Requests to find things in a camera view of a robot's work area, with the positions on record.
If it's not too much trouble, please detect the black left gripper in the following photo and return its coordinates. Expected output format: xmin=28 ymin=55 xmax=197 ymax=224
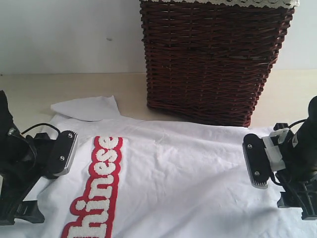
xmin=0 ymin=90 xmax=54 ymax=225

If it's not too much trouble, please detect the grey floral lace basket liner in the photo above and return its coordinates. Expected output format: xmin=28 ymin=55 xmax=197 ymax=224
xmin=163 ymin=0 xmax=300 ymax=9

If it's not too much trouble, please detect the white t-shirt red lettering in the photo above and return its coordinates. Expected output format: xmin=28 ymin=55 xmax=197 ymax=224
xmin=0 ymin=97 xmax=317 ymax=238

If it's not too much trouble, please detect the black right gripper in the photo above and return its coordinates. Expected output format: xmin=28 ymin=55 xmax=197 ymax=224
xmin=276 ymin=97 xmax=317 ymax=220

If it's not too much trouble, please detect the left black camera cable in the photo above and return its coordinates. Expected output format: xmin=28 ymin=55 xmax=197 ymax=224
xmin=14 ymin=122 xmax=61 ymax=149

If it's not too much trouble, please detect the dark brown wicker basket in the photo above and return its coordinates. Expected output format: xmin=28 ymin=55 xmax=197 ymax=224
xmin=140 ymin=0 xmax=296 ymax=127

